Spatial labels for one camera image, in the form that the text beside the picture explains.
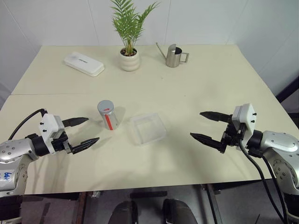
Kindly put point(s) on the green palm plant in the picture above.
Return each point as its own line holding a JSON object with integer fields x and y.
{"x": 129, "y": 23}

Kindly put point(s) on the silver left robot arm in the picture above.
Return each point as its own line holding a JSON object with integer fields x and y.
{"x": 14, "y": 149}

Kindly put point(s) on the white rectangular case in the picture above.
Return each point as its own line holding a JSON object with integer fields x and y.
{"x": 84, "y": 63}

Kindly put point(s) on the grey can red label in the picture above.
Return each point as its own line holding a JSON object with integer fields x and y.
{"x": 108, "y": 114}

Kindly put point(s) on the white ribbed plant pot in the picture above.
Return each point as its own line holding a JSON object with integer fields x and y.
{"x": 130, "y": 60}

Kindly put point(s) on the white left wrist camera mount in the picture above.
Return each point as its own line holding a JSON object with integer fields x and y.
{"x": 47, "y": 127}

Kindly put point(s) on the clear plastic square container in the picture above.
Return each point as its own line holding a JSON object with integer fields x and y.
{"x": 147, "y": 128}

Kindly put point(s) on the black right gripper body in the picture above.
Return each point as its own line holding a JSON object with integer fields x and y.
{"x": 231, "y": 136}

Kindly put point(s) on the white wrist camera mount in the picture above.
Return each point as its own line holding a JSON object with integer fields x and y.
{"x": 246, "y": 116}
{"x": 47, "y": 127}

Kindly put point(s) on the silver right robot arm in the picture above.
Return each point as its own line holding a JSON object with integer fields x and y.
{"x": 278, "y": 149}

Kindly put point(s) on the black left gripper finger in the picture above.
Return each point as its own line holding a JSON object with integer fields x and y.
{"x": 85, "y": 144}
{"x": 74, "y": 121}

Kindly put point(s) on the dark panel at wall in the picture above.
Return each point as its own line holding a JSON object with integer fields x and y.
{"x": 290, "y": 88}

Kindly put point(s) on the dark rounded shape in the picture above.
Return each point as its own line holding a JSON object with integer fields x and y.
{"x": 178, "y": 211}

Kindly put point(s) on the stainless steel watering can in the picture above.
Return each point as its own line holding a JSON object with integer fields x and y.
{"x": 174, "y": 56}

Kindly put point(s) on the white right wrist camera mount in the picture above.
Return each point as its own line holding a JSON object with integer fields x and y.
{"x": 246, "y": 116}

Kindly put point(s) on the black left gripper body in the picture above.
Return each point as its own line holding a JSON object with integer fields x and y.
{"x": 60, "y": 143}

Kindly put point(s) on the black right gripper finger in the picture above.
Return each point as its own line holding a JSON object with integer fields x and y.
{"x": 215, "y": 115}
{"x": 205, "y": 139}

